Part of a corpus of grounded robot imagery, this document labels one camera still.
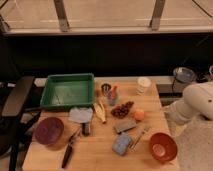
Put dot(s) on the red bowl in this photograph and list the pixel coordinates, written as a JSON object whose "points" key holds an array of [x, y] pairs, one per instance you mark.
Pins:
{"points": [[162, 147]]}

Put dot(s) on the green plastic bin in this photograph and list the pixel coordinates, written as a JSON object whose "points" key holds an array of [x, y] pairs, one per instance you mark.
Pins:
{"points": [[63, 91]]}

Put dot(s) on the small black tool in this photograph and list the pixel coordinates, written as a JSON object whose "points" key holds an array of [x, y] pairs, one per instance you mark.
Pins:
{"points": [[86, 129]]}

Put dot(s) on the orange and blue bottle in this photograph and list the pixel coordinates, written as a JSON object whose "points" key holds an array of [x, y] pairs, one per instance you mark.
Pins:
{"points": [[112, 96]]}

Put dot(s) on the grey rectangular block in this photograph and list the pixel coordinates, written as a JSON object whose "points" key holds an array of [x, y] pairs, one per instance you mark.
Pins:
{"points": [[125, 125]]}

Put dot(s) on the orange fruit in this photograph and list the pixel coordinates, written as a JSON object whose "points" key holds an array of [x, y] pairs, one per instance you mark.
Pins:
{"points": [[139, 115]]}

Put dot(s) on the black chair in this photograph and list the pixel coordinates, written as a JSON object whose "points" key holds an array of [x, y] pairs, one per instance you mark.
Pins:
{"points": [[12, 130]]}

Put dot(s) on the purple bowl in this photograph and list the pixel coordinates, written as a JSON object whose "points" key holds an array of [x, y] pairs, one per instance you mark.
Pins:
{"points": [[49, 131]]}

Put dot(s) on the white crumpled cloth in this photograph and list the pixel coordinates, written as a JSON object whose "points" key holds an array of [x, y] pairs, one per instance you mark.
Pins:
{"points": [[80, 115]]}

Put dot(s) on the blue sponge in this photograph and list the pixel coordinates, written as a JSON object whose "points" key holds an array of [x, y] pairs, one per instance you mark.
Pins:
{"points": [[121, 143]]}

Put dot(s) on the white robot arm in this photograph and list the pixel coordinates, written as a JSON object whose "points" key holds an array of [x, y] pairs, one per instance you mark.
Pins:
{"points": [[197, 99]]}

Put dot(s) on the bunch of dark grapes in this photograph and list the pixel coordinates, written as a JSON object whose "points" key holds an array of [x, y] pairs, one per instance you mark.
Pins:
{"points": [[122, 110]]}

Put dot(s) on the white plastic cup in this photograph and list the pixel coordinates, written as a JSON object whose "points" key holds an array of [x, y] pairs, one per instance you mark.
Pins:
{"points": [[143, 84]]}

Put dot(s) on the black handled tongs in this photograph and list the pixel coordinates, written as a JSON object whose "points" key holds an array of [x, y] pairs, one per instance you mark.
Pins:
{"points": [[69, 148]]}

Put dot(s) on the small metal cup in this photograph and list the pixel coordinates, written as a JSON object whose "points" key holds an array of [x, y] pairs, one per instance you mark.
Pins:
{"points": [[105, 88]]}

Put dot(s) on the silver fork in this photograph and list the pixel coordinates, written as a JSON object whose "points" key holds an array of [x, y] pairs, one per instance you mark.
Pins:
{"points": [[137, 139]]}

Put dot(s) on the metal dish on stand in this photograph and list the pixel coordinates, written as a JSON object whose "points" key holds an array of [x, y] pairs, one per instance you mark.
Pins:
{"points": [[184, 75]]}

